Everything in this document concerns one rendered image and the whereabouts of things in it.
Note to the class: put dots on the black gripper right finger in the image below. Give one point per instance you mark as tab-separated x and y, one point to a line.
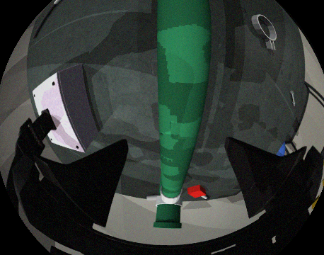
260	174

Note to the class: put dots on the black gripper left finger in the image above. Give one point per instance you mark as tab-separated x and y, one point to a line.
90	182

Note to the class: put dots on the grey tapered cup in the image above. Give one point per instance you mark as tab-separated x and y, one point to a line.
162	199

